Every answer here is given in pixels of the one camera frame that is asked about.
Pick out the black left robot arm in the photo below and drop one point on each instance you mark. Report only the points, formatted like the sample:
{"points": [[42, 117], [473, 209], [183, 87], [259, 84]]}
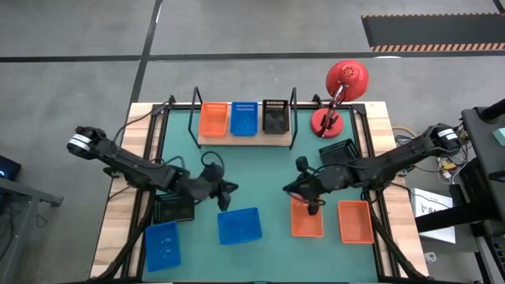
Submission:
{"points": [[130, 165]]}

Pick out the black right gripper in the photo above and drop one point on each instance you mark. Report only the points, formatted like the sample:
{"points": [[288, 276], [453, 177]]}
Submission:
{"points": [[321, 183]]}

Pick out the white cardboard box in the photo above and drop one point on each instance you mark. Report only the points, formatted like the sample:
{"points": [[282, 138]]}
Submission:
{"points": [[428, 199]]}

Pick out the grey metal stand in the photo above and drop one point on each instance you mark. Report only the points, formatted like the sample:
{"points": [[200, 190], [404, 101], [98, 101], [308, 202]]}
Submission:
{"points": [[23, 189]]}

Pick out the blue plastic basket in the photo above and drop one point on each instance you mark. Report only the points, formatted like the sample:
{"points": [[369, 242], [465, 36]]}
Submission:
{"points": [[239, 226], [244, 120], [163, 246]]}

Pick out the orange plastic basket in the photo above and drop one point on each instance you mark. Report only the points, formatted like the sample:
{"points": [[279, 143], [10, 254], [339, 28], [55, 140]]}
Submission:
{"points": [[356, 222], [214, 120], [305, 225]]}

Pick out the black metal table frame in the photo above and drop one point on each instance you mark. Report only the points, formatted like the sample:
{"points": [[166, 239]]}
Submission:
{"points": [[360, 109]]}

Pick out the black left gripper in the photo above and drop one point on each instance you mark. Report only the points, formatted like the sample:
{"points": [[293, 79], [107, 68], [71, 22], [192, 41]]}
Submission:
{"points": [[207, 185]]}

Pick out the wooden shelf with black frame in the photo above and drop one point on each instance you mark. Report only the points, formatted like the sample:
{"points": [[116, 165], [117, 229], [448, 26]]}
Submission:
{"points": [[244, 140]]}

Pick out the black plastic basket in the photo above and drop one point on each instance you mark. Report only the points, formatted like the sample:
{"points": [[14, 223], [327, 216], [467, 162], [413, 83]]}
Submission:
{"points": [[339, 150], [173, 211], [275, 118]]}

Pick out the teal box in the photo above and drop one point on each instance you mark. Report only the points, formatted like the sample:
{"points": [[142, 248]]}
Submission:
{"points": [[500, 137]]}

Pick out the black equipment cart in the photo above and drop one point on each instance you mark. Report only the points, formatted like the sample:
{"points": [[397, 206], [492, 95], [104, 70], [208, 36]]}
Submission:
{"points": [[479, 130]]}

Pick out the red desk lamp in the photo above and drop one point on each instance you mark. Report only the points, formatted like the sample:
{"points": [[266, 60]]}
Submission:
{"points": [[347, 79]]}

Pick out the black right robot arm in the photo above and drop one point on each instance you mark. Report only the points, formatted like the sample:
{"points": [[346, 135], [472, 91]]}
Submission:
{"points": [[394, 161]]}

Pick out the hazard striped floor mat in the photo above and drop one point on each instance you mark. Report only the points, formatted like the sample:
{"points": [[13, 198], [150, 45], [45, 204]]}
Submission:
{"points": [[434, 31]]}

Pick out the small white device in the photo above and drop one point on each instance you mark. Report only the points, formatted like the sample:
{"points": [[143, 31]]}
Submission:
{"points": [[430, 257]]}

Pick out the black electronic device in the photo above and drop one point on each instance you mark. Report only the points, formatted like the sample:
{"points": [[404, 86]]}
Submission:
{"points": [[10, 165]]}

